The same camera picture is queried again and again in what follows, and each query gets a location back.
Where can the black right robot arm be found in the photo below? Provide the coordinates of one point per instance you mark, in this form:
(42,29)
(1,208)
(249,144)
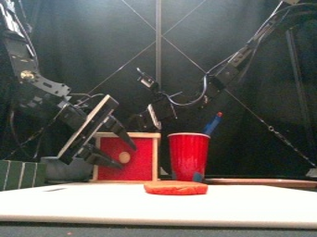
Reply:
(248,49)

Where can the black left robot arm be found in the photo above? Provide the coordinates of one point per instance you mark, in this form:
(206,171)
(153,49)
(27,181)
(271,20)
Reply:
(29,77)

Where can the round wooden drawer knob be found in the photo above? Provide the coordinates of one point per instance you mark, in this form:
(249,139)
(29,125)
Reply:
(125,157)

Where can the grey bowl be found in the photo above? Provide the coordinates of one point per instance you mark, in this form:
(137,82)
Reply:
(66,171)

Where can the red wooden drawer box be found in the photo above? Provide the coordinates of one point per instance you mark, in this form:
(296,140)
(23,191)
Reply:
(141,166)

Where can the orange flat dough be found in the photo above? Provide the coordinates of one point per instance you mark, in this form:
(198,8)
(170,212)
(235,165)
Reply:
(176,187)

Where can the blue pen with red cap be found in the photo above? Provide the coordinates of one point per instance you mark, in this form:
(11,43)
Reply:
(213,123)

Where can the red plastic cup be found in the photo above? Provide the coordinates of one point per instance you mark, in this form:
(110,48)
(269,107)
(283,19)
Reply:
(189,155)

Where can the white cutting board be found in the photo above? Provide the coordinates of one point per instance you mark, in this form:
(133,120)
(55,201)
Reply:
(124,206)

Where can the green striped box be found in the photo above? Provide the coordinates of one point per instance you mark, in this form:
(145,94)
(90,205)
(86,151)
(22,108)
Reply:
(21,174)

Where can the brown wooden board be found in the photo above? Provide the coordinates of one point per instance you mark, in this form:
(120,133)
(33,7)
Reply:
(268,183)

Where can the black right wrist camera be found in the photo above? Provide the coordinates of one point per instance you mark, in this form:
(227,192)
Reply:
(148,81)

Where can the grey vertical frame pole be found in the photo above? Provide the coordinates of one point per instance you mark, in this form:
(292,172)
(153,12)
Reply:
(158,37)

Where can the dark slanted frame post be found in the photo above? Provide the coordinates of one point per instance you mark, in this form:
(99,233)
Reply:
(299,86)

